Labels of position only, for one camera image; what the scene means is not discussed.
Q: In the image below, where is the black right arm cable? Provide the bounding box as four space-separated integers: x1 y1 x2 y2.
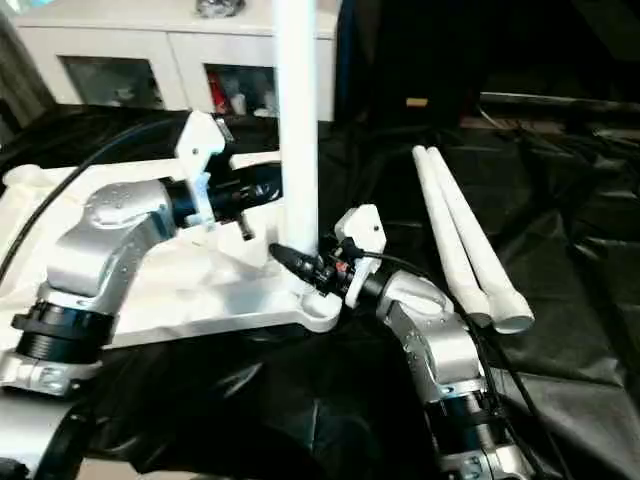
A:
350 250 546 480

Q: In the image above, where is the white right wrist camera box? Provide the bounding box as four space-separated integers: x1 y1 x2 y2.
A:
333 204 388 307

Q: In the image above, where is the white plastic table top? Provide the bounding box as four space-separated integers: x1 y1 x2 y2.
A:
0 150 343 351

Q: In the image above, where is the white plastic table leg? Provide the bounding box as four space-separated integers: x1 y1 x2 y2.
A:
426 146 536 335
411 146 493 328
272 0 321 293

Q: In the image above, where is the red bottle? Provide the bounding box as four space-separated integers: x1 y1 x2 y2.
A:
208 78 229 117

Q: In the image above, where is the grey horizontal rail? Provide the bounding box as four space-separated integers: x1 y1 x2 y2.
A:
478 92 640 113

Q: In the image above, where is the black work mat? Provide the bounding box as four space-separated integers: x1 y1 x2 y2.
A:
0 100 640 480

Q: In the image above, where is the white cabinet with glass doors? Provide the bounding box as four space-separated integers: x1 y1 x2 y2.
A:
8 0 341 123

